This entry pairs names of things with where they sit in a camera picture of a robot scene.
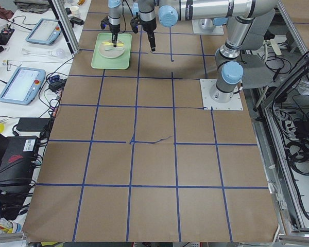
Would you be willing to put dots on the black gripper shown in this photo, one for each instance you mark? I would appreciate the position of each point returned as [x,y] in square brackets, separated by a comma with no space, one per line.
[149,28]
[114,29]

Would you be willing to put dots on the yellow plastic fork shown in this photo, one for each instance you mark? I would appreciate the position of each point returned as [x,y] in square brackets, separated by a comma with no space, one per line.
[113,44]

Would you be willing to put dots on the white round plate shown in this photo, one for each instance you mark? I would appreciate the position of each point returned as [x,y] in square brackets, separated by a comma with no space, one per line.
[110,54]

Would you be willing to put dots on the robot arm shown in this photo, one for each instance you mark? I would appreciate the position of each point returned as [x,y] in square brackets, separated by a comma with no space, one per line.
[240,16]
[115,8]

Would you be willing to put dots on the pale green plastic spoon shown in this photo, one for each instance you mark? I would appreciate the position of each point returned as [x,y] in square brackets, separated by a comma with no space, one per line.
[114,49]

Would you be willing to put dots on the light green tray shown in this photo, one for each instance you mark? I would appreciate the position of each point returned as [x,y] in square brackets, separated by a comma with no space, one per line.
[122,62]

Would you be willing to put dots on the paper cup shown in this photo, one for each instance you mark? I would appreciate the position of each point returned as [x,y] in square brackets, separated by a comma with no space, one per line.
[75,11]

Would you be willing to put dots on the white light bulb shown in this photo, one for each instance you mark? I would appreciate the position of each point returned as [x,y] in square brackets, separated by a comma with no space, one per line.
[58,53]

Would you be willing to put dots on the far teach pendant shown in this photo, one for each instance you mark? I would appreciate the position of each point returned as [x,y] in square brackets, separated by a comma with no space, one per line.
[45,32]

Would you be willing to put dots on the teach pendant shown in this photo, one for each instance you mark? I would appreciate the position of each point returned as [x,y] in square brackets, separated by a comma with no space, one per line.
[45,32]
[23,86]

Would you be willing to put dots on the near teach pendant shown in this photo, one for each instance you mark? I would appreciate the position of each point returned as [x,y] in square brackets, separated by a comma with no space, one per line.
[23,86]

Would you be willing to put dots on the grey office chair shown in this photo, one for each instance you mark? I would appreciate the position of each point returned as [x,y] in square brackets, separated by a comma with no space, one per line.
[256,74]

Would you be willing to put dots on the flat black power supply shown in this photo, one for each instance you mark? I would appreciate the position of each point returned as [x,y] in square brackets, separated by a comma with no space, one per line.
[31,124]

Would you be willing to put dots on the black laptop computer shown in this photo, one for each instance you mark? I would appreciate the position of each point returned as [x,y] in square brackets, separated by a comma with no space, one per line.
[17,157]

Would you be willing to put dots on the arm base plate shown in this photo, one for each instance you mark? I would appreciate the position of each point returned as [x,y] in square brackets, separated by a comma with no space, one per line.
[212,27]
[213,99]

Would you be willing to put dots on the diagonal aluminium frame post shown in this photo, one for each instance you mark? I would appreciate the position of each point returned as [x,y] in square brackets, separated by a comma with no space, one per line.
[61,16]

